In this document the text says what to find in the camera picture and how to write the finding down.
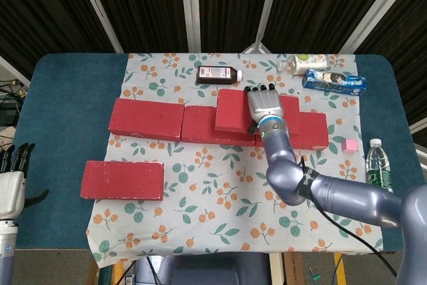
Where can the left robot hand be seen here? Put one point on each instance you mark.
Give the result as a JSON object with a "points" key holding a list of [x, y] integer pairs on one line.
{"points": [[11, 191]]}

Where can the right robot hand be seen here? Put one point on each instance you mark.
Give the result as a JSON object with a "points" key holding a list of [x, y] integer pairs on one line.
{"points": [[265, 103]]}

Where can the red foam brick worn edges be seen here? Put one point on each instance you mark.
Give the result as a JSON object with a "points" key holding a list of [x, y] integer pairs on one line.
{"points": [[121, 180]]}

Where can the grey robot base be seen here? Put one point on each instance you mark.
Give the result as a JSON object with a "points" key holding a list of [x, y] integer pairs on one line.
{"points": [[207, 271]]}

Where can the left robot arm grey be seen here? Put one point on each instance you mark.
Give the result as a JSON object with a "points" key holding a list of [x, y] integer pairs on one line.
{"points": [[6, 251]]}

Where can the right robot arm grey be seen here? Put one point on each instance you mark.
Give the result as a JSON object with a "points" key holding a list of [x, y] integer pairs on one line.
{"points": [[283, 171]]}

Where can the red foam brick chipped corner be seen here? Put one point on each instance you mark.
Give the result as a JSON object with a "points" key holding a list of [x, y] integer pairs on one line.
{"points": [[312, 131]]}

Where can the clear plastic bottle printed label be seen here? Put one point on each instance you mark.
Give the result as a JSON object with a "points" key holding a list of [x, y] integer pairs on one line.
{"points": [[307, 63]]}

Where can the brown medicine bottle white cap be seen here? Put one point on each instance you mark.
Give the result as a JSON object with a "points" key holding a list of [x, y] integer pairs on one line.
{"points": [[213, 76]]}

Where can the blue snack package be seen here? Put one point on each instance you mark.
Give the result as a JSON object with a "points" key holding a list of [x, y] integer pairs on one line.
{"points": [[333, 81]]}

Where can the small pink cube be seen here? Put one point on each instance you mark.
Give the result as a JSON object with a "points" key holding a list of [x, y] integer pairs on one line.
{"points": [[349, 145]]}

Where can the teal blue table cover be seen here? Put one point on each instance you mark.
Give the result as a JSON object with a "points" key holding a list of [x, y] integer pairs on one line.
{"points": [[66, 98]]}

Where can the red foam brick white scratches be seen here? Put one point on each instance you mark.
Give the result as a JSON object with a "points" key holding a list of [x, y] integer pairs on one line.
{"points": [[146, 118]]}

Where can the floral orange fruit tablecloth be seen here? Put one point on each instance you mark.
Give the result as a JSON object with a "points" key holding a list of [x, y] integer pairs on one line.
{"points": [[213, 215]]}

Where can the water bottle green label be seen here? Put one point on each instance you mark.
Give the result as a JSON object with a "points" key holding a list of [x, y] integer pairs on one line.
{"points": [[378, 168]]}

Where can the dark brown pleated curtain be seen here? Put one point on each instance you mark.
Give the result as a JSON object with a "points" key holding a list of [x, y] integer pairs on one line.
{"points": [[150, 4]]}

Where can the brown cardboard piece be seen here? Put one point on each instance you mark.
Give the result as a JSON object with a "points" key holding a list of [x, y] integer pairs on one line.
{"points": [[293, 270]]}

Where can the white metal frame post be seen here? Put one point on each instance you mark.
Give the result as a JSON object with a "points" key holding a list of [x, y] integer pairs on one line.
{"points": [[99, 8], [268, 4], [190, 8], [371, 8]]}

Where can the white metal frame bar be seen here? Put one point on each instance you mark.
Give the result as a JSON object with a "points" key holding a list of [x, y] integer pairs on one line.
{"points": [[13, 67], [418, 126]]}

